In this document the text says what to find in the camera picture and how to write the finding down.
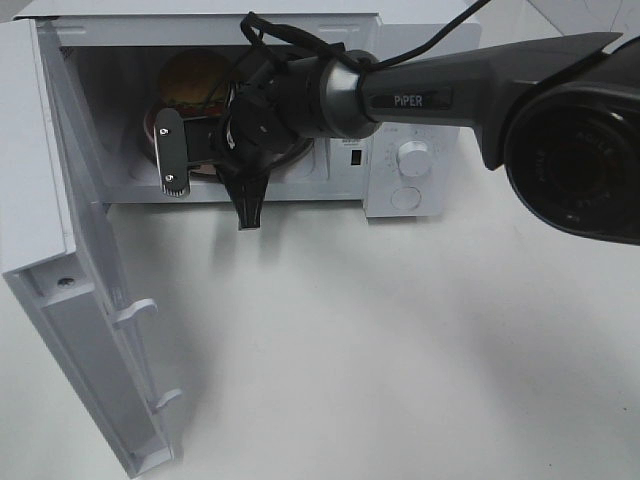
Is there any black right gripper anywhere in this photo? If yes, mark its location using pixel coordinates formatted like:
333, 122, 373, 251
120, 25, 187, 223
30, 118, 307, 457
154, 82, 295, 231

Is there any pink round plate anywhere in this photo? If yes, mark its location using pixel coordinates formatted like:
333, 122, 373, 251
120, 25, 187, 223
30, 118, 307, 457
142, 104, 301, 179

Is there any burger with lettuce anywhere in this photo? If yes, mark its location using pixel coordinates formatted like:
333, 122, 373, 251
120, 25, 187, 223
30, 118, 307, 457
157, 49, 232, 118

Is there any white microwave door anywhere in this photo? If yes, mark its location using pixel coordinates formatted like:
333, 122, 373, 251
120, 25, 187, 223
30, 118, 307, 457
1, 18, 175, 478

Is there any round white door button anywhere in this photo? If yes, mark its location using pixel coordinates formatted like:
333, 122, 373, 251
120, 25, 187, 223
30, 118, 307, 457
390, 187, 422, 211

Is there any white timer knob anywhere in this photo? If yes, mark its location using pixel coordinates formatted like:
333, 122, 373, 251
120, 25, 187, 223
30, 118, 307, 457
396, 141, 432, 178

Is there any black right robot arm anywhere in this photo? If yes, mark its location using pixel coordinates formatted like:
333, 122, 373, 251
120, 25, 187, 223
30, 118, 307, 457
154, 32, 639, 245

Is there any white microwave oven body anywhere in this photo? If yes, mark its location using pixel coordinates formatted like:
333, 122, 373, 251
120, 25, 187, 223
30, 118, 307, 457
1, 1, 465, 217

